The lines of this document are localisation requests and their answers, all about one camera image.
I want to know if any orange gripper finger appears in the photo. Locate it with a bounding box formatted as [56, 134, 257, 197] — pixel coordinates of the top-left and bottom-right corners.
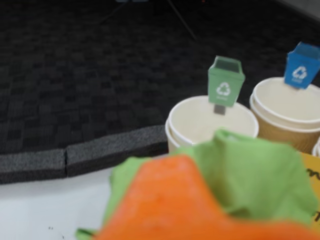
[93, 154, 320, 240]

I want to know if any green paper rubbish bundle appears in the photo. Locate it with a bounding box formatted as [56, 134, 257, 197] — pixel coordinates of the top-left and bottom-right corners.
[74, 128, 318, 240]

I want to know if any short black foam border strip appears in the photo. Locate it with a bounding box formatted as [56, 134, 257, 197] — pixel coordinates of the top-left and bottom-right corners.
[65, 124, 169, 178]

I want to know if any paper cup with green sign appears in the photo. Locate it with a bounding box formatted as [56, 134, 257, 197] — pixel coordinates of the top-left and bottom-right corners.
[164, 94, 260, 155]

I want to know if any green recycling bin sign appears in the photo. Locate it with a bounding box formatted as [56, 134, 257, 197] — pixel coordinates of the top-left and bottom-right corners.
[207, 55, 245, 116]

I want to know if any paper cup with blue sign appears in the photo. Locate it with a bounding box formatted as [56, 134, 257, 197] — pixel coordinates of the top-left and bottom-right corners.
[249, 76, 320, 154]

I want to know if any yellow welcome paper sign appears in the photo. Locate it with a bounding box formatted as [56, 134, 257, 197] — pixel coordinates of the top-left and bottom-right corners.
[298, 151, 320, 228]

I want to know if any blue recycling bin sign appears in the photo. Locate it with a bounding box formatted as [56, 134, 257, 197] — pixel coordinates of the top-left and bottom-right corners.
[284, 41, 320, 90]

